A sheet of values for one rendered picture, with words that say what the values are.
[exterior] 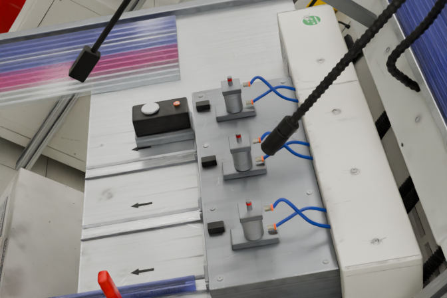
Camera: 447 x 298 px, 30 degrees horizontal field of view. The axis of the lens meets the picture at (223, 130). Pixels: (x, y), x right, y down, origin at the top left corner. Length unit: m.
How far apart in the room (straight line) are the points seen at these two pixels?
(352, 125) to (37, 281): 0.68
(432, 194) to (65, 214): 0.91
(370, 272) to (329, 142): 0.19
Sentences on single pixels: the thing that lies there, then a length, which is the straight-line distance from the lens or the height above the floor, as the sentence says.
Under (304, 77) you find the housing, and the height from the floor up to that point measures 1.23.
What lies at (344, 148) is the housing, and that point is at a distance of 0.96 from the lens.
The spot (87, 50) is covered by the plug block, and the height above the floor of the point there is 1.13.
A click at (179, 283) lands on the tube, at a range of 0.94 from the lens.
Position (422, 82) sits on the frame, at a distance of 0.86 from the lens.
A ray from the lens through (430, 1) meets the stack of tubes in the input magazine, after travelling 0.93.
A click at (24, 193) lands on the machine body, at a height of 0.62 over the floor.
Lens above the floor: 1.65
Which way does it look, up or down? 29 degrees down
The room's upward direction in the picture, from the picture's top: 40 degrees clockwise
